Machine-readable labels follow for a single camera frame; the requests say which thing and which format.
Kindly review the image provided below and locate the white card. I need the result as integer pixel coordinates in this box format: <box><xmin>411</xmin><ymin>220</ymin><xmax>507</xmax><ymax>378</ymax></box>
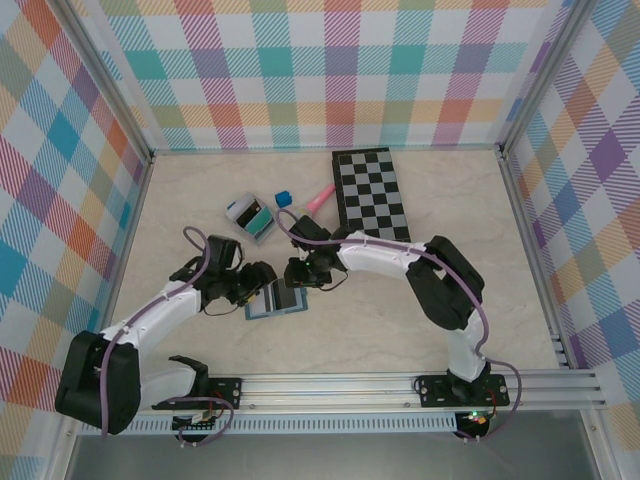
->
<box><xmin>224</xmin><ymin>194</ymin><xmax>257</xmax><ymax>221</ymax></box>

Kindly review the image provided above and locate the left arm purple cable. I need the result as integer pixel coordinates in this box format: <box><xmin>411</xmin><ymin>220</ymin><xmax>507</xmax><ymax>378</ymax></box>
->
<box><xmin>99</xmin><ymin>225</ymin><xmax>236</xmax><ymax>448</ymax></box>

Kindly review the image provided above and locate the aluminium frame post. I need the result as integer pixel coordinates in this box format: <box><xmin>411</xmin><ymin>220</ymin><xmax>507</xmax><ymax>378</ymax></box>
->
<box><xmin>58</xmin><ymin>0</ymin><xmax>156</xmax><ymax>164</ymax></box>
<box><xmin>497</xmin><ymin>0</ymin><xmax>594</xmax><ymax>159</ymax></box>

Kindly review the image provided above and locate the aluminium table edge rail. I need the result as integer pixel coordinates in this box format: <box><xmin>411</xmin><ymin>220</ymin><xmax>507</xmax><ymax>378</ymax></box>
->
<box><xmin>498</xmin><ymin>147</ymin><xmax>574</xmax><ymax>371</ymax></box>
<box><xmin>89</xmin><ymin>154</ymin><xmax>156</xmax><ymax>376</ymax></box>
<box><xmin>149</xmin><ymin>145</ymin><xmax>504</xmax><ymax>156</ymax></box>

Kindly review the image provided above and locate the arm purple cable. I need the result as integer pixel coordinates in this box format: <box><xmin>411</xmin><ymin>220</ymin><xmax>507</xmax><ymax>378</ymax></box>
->
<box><xmin>99</xmin><ymin>225</ymin><xmax>236</xmax><ymax>448</ymax></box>
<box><xmin>275</xmin><ymin>208</ymin><xmax>524</xmax><ymax>444</ymax></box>

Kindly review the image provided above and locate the teal leather card holder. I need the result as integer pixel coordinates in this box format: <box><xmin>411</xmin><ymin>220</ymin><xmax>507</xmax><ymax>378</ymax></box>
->
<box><xmin>243</xmin><ymin>282</ymin><xmax>309</xmax><ymax>322</ymax></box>

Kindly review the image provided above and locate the slotted grey cable duct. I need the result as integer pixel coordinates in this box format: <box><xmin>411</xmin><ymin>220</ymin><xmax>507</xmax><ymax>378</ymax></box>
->
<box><xmin>78</xmin><ymin>417</ymin><xmax>460</xmax><ymax>436</ymax></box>

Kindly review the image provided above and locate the black grey chessboard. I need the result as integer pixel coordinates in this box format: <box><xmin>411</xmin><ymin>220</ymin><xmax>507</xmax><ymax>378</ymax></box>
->
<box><xmin>331</xmin><ymin>147</ymin><xmax>412</xmax><ymax>244</ymax></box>

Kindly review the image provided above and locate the teal green card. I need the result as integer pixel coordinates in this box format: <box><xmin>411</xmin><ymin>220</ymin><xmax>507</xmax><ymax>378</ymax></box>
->
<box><xmin>244</xmin><ymin>207</ymin><xmax>275</xmax><ymax>239</ymax></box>

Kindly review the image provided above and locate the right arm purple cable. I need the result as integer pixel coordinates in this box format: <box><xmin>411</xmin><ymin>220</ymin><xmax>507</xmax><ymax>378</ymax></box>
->
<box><xmin>275</xmin><ymin>208</ymin><xmax>524</xmax><ymax>444</ymax></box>

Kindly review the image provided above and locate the grey box with teal item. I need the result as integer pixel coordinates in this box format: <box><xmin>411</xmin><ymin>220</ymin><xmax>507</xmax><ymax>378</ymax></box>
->
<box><xmin>223</xmin><ymin>191</ymin><xmax>282</xmax><ymax>249</ymax></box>

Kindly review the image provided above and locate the grey metal panel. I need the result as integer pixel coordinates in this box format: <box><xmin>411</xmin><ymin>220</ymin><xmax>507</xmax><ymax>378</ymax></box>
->
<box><xmin>64</xmin><ymin>433</ymin><xmax>601</xmax><ymax>480</ymax></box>

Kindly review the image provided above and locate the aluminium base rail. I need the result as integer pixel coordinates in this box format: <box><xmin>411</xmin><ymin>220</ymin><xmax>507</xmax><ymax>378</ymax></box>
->
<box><xmin>54</xmin><ymin>369</ymin><xmax>607</xmax><ymax>415</ymax></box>

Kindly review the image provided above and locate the pink handled clear scoop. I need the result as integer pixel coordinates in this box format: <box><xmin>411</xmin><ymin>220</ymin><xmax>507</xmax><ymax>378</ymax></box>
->
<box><xmin>298</xmin><ymin>182</ymin><xmax>337</xmax><ymax>219</ymax></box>

